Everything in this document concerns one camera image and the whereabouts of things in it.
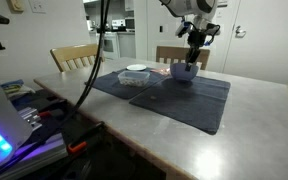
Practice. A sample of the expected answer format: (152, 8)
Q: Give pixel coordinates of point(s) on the dark blue cloth mat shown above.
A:
(190, 103)
(107, 85)

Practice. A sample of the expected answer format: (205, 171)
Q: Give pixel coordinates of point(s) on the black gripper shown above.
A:
(196, 38)

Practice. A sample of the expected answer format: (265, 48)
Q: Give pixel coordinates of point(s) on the white wall sign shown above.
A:
(221, 3)

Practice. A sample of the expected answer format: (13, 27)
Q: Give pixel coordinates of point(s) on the blue bowl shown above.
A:
(180, 75)

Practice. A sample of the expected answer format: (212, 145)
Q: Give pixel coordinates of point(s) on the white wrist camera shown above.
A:
(183, 29)

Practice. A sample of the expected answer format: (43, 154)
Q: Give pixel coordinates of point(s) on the white kitchen stove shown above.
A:
(110, 43)

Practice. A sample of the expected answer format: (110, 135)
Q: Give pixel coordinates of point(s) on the heap of speckled nuts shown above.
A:
(134, 81)

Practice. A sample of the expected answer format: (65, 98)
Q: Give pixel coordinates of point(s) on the blue yellow cloth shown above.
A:
(12, 87)

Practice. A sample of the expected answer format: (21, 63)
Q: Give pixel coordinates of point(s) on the orange clear snack packet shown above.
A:
(160, 71)

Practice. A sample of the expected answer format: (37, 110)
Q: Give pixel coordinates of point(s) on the beige wall dial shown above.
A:
(16, 4)

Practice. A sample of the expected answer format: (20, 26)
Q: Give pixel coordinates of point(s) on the small white light switch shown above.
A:
(219, 14)

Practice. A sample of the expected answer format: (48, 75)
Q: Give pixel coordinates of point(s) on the light wooden chair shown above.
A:
(74, 53)

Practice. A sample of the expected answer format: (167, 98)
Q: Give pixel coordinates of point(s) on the dark brown wooden chair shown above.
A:
(170, 52)

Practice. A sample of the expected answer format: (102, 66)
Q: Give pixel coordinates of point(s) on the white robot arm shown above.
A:
(190, 6)

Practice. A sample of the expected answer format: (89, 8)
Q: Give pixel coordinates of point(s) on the clear plastic container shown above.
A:
(134, 74)

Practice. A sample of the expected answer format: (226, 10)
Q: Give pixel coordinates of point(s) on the red black bar clamp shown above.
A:
(44, 113)

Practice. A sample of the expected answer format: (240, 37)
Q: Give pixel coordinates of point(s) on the silver metal block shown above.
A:
(29, 116)

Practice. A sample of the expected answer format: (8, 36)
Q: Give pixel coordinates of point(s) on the aluminium extrusion rail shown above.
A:
(44, 151)

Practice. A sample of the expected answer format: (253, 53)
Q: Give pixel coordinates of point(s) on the orange black bar clamp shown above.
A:
(77, 146)

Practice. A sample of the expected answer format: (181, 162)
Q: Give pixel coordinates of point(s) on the white robot base blue lights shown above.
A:
(0, 110)

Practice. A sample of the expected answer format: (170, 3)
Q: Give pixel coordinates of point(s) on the white room door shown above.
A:
(267, 40)

